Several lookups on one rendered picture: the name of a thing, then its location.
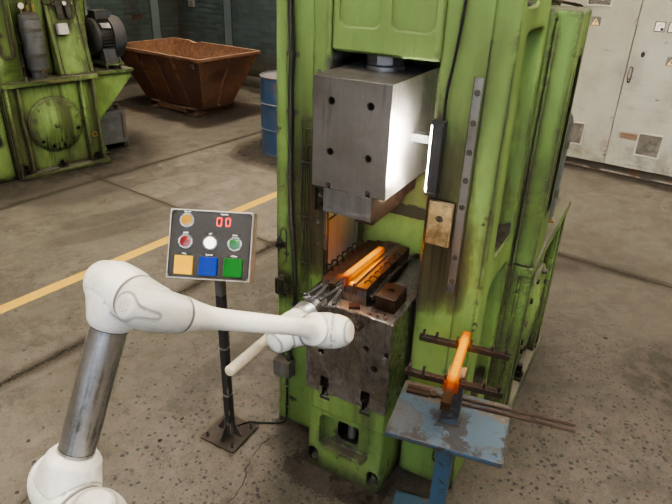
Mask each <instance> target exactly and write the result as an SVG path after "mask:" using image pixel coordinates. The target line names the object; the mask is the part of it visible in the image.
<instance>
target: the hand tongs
mask: <svg viewBox="0 0 672 504"><path fill-rule="evenodd" d="M430 390H431V389H430V388H426V387H422V386H418V385H413V384H409V385H408V387H407V390H406V392H407V393H411V394H415V395H419V396H423V397H427V398H428V397H429V395H430V397H432V398H437V397H438V398H440V399H442V396H443V394H442V393H438V392H437V391H434V390H432V391H430ZM463 401H468V402H472V403H476V404H480V405H484V406H489V407H493V408H497V409H501V410H505V411H509V412H513V413H518V414H522V415H526V416H530V417H534V418H538V419H542V420H547V421H551V422H555V423H559V424H563V425H567V426H571V427H576V425H575V424H573V423H569V422H565V421H561V420H557V419H553V418H548V417H544V416H540V415H536V414H532V413H528V412H523V411H519V410H515V409H511V408H507V407H503V406H498V405H494V404H490V403H486V402H482V401H477V400H473V399H469V398H465V397H463ZM462 406H466V407H470V408H474V409H478V410H483V411H487V412H491V413H495V414H499V415H503V416H507V417H511V418H515V419H519V420H523V421H527V422H531V423H536V424H540V425H544V426H548V427H552V428H556V429H560V430H564V431H568V432H572V433H575V432H576V430H575V429H570V428H566V427H562V426H558V425H554V424H550V423H546V422H542V421H538V420H533V419H529V418H525V417H521V416H517V415H513V414H509V413H505V412H501V411H496V410H492V409H488V408H484V407H480V406H476V405H472V404H468V403H464V402H462Z"/></svg>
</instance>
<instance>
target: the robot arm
mask: <svg viewBox="0 0 672 504"><path fill-rule="evenodd" d="M329 282H330V281H329ZM329 282H325V285H323V284H322V283H321V284H319V285H318V286H316V287H315V288H313V289H312V290H310V291H309V292H306V293H304V294H303V298H304V301H301V302H299V303H298V304H297V305H296V306H294V307H293V308H292V309H291V310H290V311H287V312H285V313H284V314H282V315H281V316H279V315H271V314H262V313H254V312H246V311H238V310H230V309H223V308H217V307H213V306H210V305H207V304H204V303H202V302H199V301H197V300H195V299H193V298H190V297H188V296H185V295H181V294H178V293H176V292H172V291H171V290H170V289H169V288H167V287H165V286H163V285H162V284H160V283H159V282H157V281H156V280H154V279H152V278H151V277H150V276H149V275H148V274H147V273H145V272H144V271H142V270H140V269H139V268H137V267H135V266H133V265H131V264H129V263H127V262H124V261H115V260H102V261H98V262H96V263H94V264H93V265H91V266H90V267H89V268H88V269H87V271H86V272H85V274H84V277H83V291H84V293H85V305H86V319H87V322H88V324H89V328H88V332H87V336H86V340H85V344H84V348H83V351H82V355H81V359H80V363H79V367H78V371H77V375H76V378H75V382H74V386H73V390H72V394H71V398H70V401H69V405H68V409H67V413H66V417H65V421H64V424H63V428H62V432H61V436H60V440H59V443H58V444H56V445H54V446H53V447H51V448H50V449H49V450H48V451H47V452H46V454H45V455H44V456H43V457H41V458H40V459H39V460H38V461H37V462H36V463H35V464H34V465H33V467H32V468H31V470H30V472H29V475H28V479H27V493H28V497H29V500H30V502H31V504H127V503H126V501H125V500H124V499H123V497H122V496H121V495H120V494H118V493H117V492H116V491H114V490H112V489H110V488H106V487H102V483H103V481H102V460H103V459H102V456H101V454H100V452H99V451H98V449H97V444H98V441H99V437H100V433H101V429H102V426H103V422H104V418H105V415H106V411H107V407H108V404H109V400H110V396H111V392H112V389H113V385H114V381H115V378H116V374H117V370H118V367H119V363H120V359H121V355H122V352H123V348H124V344H125V341H126V337H127V333H128V332H129V331H131V330H132V329H137V330H141V331H146V332H154V333H163V334H169V333H186V332H192V331H201V330H222V331H235V332H250V333H265V334H266V340H267V343H268V345H269V347H270V348H271V349H272V350H273V351H274V352H277V353H282V352H286V351H289V350H291V349H292V348H297V347H301V346H311V347H313V348H320V349H337V348H342V347H345V346H347V345H349V344H350V342H351V341H352V340H353V338H354V333H355V330H354V325H353V323H352V321H351V320H350V319H349V318H347V317H345V316H343V315H340V314H333V313H329V312H323V310H325V309H327V308H328V307H332V309H333V310H334V309H335V306H336V304H337V303H338V301H339V300H340V298H341V297H342V289H343V287H344V286H345V285H346V278H343V279H342V280H341V281H340V282H338V283H337V284H336V285H335V289H333V290H332V291H331V292H329V293H328V294H327V295H326V292H327V291H328V289H329V291H330V284H328V283H329ZM331 299H332V301H331V302H330V303H329V304H328V302H329V301H330V300H331Z"/></svg>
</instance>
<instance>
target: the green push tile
mask: <svg viewBox="0 0 672 504"><path fill-rule="evenodd" d="M242 268H243V259H234V258H224V267H223V277H235V278H242Z"/></svg>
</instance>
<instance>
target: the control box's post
mask: <svg viewBox="0 0 672 504"><path fill-rule="evenodd" d="M214 286H215V295H216V307H217V308H223V309H227V297H226V294H227V292H226V281H214ZM218 336H219V348H223V349H226V348H227V347H229V346H230V344H229V331H222V330H218ZM220 363H221V376H222V390H223V394H224V395H227V396H229V395H230V394H231V393H232V392H233V391H232V376H228V375H227V374H226V373H225V368H226V366H228V365H229V364H230V363H231V360H230V348H229V349H228V350H226V351H223V350H222V351H221V350H220ZM223 401H224V417H225V422H226V421H228V424H229V434H232V426H231V422H232V420H233V421H234V407H233V394H232V395H231V396H230V397H229V398H226V397H224V396H223Z"/></svg>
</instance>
